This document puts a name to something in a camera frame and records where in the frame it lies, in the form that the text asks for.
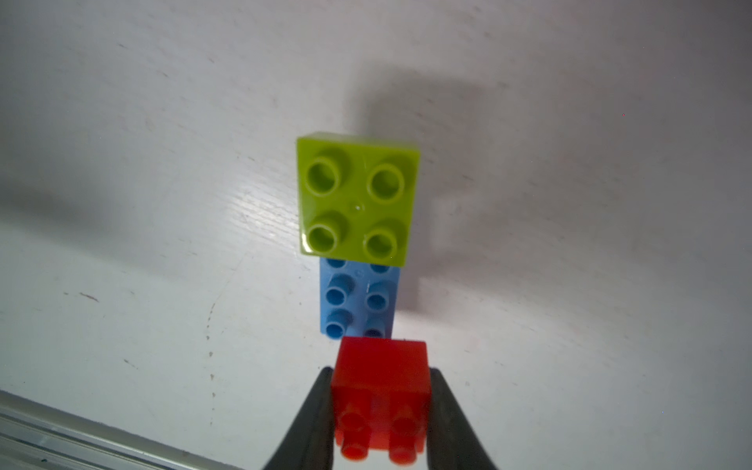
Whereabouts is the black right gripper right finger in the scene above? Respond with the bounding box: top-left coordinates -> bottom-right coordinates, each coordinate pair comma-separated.
426,368 -> 497,470

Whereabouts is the red lego brick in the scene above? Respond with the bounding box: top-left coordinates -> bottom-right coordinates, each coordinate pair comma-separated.
331,337 -> 432,465

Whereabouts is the aluminium mounting rail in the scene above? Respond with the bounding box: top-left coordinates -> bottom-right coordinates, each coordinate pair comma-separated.
1,391 -> 231,469

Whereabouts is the lime green lego brick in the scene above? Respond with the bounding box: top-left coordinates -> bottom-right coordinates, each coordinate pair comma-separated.
297,132 -> 421,268

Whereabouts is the blue long lego brick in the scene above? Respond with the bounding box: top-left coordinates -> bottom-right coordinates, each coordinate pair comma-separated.
319,258 -> 401,340

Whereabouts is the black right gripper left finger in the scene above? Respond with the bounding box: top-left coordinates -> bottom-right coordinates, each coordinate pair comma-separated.
264,366 -> 335,470

